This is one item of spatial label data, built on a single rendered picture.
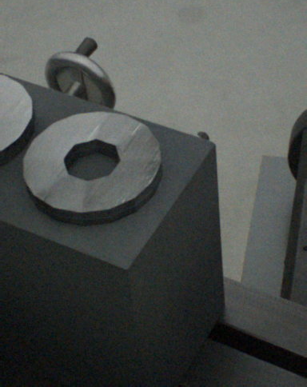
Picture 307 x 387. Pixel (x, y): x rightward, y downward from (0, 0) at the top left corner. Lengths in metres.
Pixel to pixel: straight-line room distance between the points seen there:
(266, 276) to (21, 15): 1.37
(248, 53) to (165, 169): 1.84
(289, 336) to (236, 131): 1.51
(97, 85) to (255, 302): 0.68
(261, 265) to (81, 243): 0.92
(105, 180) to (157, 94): 1.76
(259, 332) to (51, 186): 0.24
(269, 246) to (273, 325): 0.74
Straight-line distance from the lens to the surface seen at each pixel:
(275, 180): 1.63
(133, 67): 2.47
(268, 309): 0.81
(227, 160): 2.22
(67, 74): 1.46
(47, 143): 0.67
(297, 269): 1.28
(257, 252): 1.54
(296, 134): 1.50
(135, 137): 0.66
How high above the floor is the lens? 1.60
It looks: 47 degrees down
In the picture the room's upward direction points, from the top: 7 degrees counter-clockwise
